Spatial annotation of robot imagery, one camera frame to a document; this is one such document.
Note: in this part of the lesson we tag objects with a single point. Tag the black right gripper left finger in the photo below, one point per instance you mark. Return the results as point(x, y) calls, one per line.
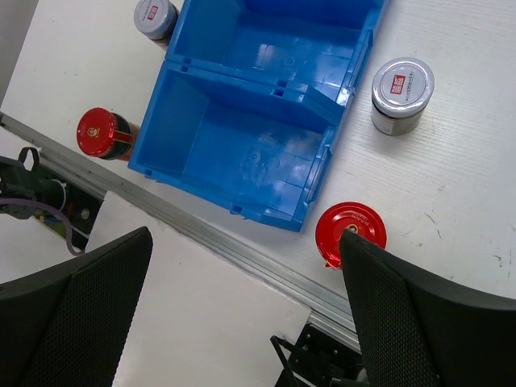
point(67, 325)

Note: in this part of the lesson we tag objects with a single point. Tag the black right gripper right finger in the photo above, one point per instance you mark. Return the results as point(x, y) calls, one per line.
point(416, 328)

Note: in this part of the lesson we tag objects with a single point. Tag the red-lid sauce jar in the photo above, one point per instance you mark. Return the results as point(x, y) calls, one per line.
point(343, 221)
point(106, 135)

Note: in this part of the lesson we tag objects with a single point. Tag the grey-lid jar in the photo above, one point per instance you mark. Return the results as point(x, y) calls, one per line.
point(156, 19)
point(401, 90)

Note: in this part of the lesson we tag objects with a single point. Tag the blue three-compartment plastic bin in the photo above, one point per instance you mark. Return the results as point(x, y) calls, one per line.
point(246, 109)

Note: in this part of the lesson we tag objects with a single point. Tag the aluminium front rail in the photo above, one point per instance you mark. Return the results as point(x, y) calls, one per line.
point(330, 310)

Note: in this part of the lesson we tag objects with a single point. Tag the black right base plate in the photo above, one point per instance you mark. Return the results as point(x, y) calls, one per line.
point(317, 359)

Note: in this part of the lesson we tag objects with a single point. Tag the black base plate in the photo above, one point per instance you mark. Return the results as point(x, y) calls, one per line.
point(31, 190)
point(317, 359)

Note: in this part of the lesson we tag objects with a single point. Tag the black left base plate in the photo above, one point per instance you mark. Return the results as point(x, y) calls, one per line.
point(31, 190)

